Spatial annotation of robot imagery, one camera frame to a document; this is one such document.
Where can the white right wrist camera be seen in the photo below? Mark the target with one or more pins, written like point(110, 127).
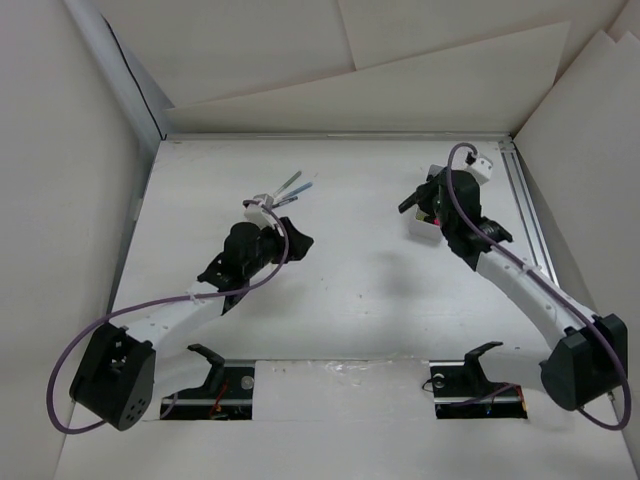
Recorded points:
point(480, 167)

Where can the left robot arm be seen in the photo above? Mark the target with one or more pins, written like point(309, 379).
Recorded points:
point(127, 369)

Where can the black gel pen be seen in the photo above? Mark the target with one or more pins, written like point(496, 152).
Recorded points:
point(285, 202)

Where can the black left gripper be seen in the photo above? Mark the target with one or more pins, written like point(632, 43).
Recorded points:
point(297, 243)

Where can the light blue pen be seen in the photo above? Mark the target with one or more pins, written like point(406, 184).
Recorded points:
point(298, 190)

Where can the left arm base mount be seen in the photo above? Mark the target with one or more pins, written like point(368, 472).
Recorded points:
point(226, 395)

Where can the aluminium rail right side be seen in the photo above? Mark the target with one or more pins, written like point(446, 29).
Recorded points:
point(535, 240)

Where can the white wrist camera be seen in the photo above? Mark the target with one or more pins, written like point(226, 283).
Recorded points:
point(255, 212)
point(480, 167)

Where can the green cap highlighter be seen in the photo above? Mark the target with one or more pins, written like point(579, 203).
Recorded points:
point(413, 200)

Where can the grey green pen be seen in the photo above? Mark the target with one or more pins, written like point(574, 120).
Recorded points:
point(287, 183)

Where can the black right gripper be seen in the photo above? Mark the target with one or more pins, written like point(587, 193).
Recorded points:
point(426, 192)

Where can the white compartment organizer box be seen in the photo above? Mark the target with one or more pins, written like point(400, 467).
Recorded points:
point(425, 230)

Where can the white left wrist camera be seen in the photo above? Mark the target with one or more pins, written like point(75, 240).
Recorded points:
point(255, 212)

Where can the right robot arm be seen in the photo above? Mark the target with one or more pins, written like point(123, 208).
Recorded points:
point(586, 354)

